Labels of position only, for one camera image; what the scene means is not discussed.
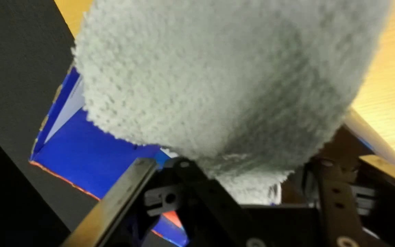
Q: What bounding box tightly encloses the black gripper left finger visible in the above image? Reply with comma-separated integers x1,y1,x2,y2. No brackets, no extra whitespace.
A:
60,159,156,247

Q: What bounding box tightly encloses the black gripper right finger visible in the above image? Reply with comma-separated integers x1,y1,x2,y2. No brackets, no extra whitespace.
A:
312,160,387,247

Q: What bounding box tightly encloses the blue snack packs box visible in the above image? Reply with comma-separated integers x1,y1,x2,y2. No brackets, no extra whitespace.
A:
28,65,395,247

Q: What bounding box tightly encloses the white towel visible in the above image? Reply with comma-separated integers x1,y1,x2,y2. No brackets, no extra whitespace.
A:
73,0,390,204

